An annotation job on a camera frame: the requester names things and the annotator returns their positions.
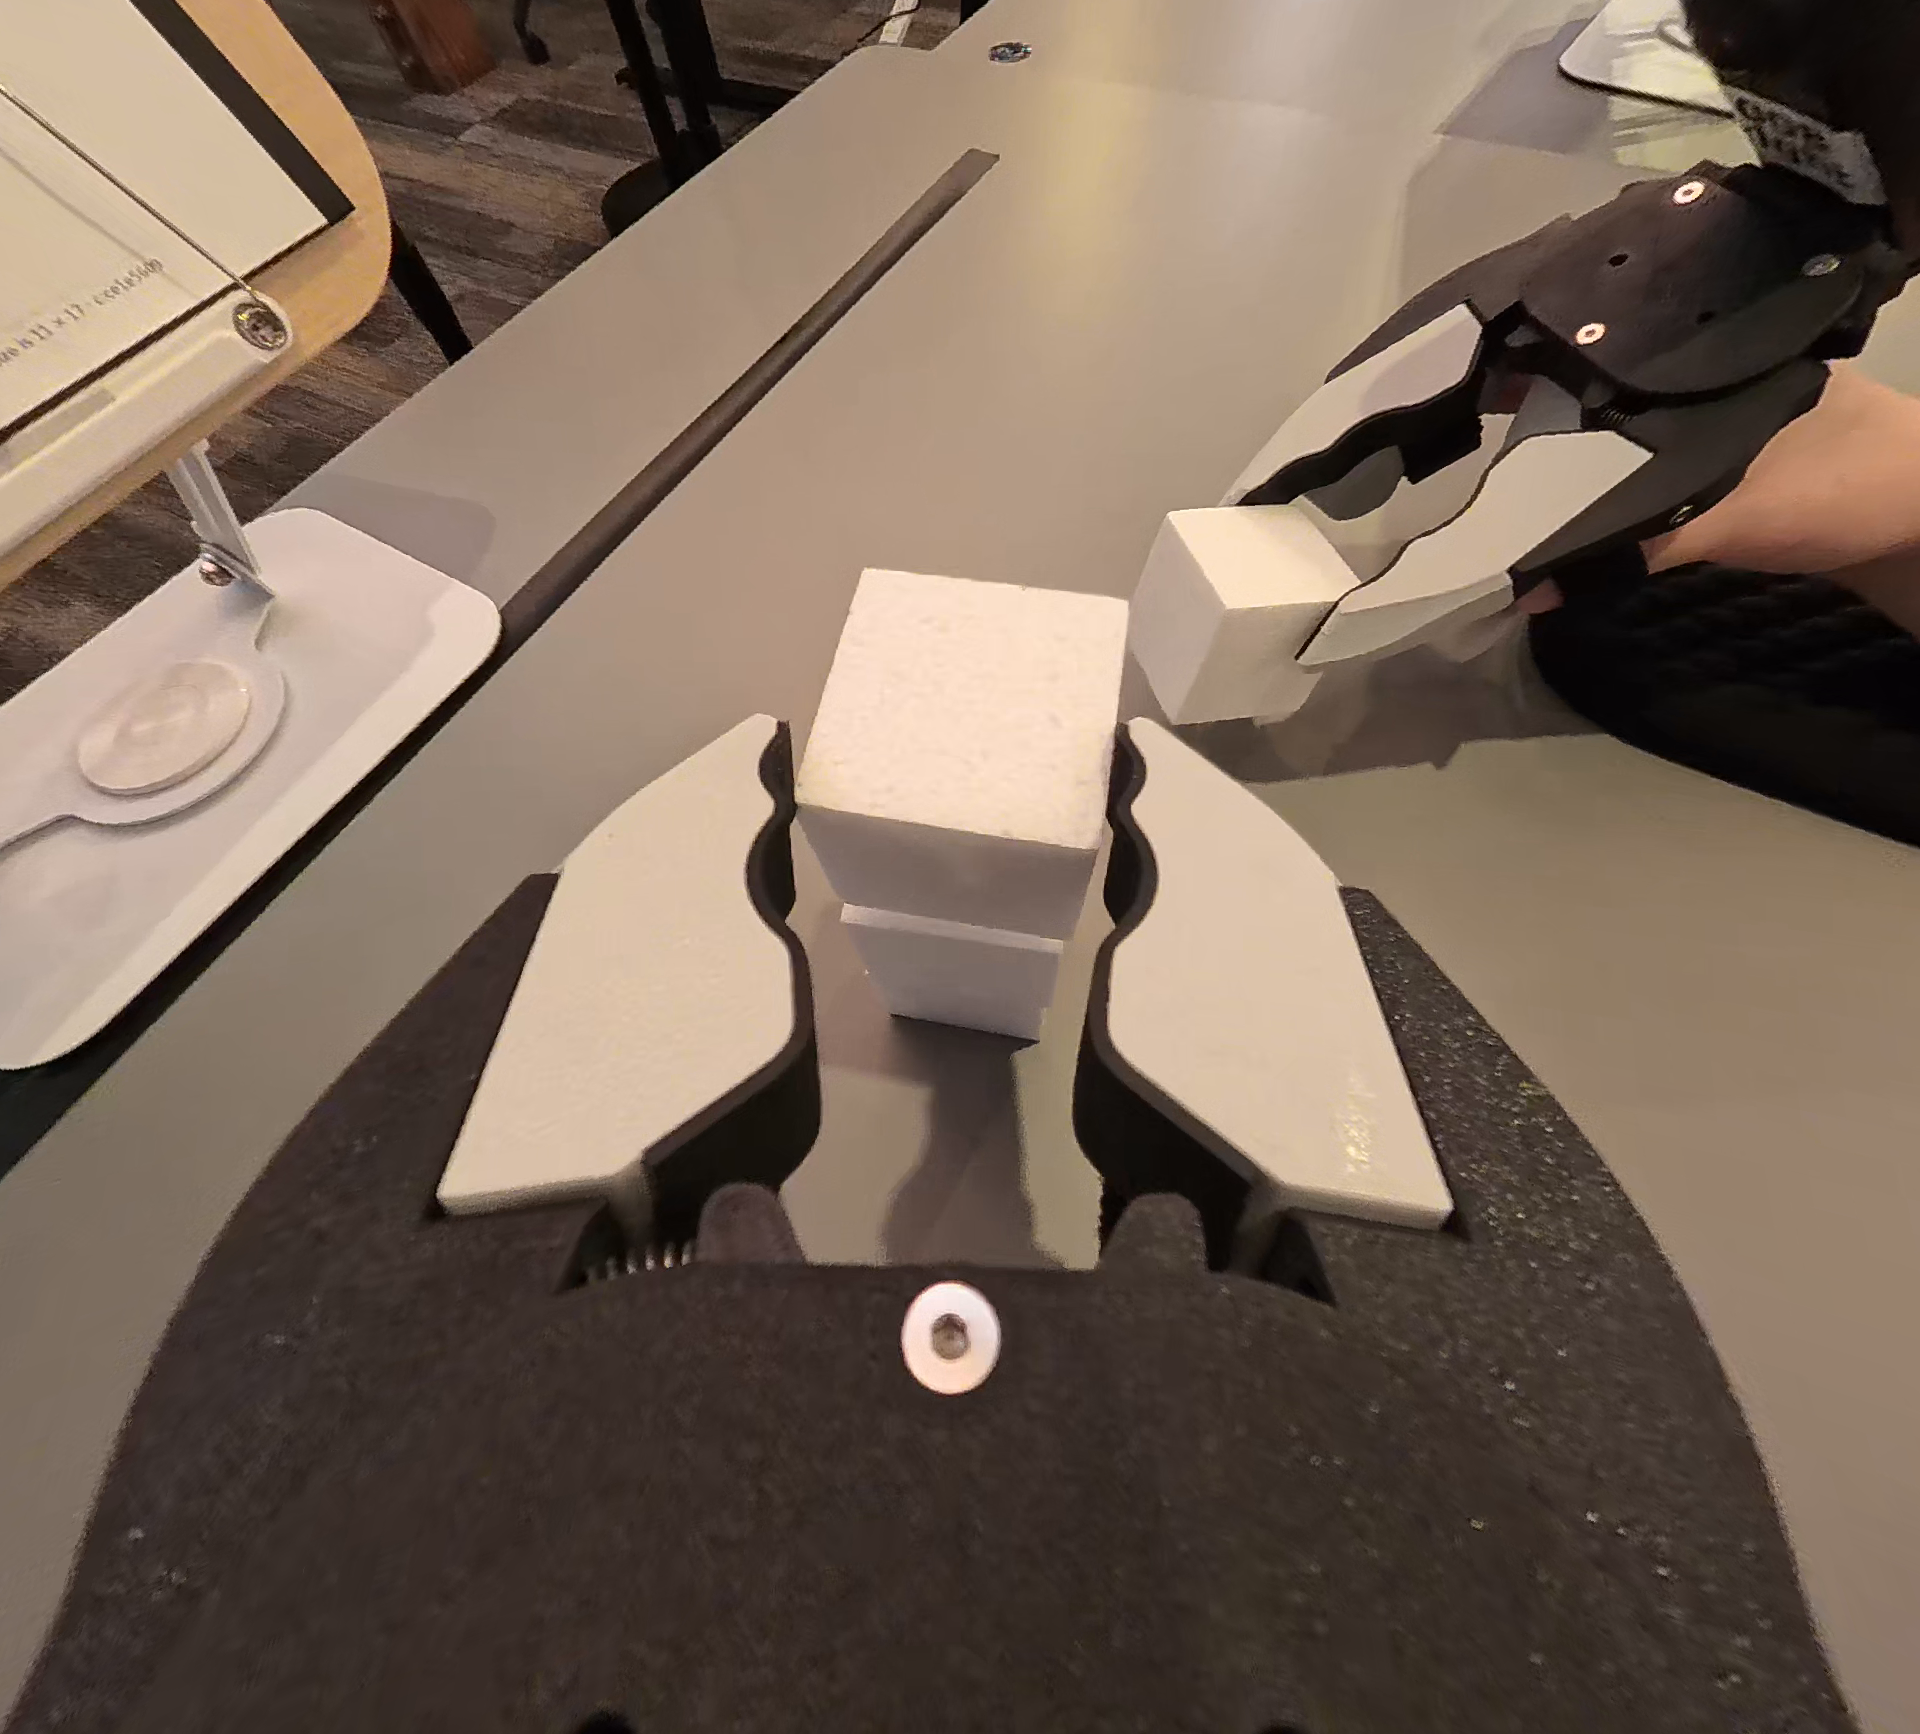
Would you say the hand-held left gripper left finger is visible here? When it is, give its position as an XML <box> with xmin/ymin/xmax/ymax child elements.
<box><xmin>433</xmin><ymin>715</ymin><xmax>826</xmax><ymax>1265</ymax></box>

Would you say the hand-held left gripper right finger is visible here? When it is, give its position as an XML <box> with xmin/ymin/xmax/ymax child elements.
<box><xmin>1075</xmin><ymin>715</ymin><xmax>1460</xmax><ymax>1272</ymax></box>

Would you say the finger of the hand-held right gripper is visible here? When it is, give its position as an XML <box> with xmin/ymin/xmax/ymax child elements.
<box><xmin>1217</xmin><ymin>299</ymin><xmax>1494</xmax><ymax>524</ymax></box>
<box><xmin>1294</xmin><ymin>397</ymin><xmax>1656</xmax><ymax>672</ymax></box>

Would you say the white hard foam cube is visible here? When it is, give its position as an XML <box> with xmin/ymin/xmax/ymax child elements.
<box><xmin>840</xmin><ymin>901</ymin><xmax>1063</xmax><ymax>1028</ymax></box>
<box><xmin>791</xmin><ymin>568</ymin><xmax>1132</xmax><ymax>943</ymax></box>
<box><xmin>1129</xmin><ymin>505</ymin><xmax>1355</xmax><ymax>728</ymax></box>

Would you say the person's right hand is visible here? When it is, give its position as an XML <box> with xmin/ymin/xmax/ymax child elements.
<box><xmin>1646</xmin><ymin>366</ymin><xmax>1920</xmax><ymax>636</ymax></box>

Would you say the white flat stand base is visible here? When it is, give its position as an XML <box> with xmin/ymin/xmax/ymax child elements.
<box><xmin>1555</xmin><ymin>0</ymin><xmax>1741</xmax><ymax>121</ymax></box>

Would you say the black padded wrist rest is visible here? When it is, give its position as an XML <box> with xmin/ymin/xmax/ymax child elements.
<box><xmin>1526</xmin><ymin>557</ymin><xmax>1920</xmax><ymax>853</ymax></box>

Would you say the black desk leg with base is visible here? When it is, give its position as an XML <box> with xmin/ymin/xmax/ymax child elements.
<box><xmin>561</xmin><ymin>0</ymin><xmax>798</xmax><ymax>241</ymax></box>

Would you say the printed instruction sheet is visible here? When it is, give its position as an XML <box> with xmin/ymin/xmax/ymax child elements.
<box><xmin>0</xmin><ymin>0</ymin><xmax>357</xmax><ymax>447</ymax></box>

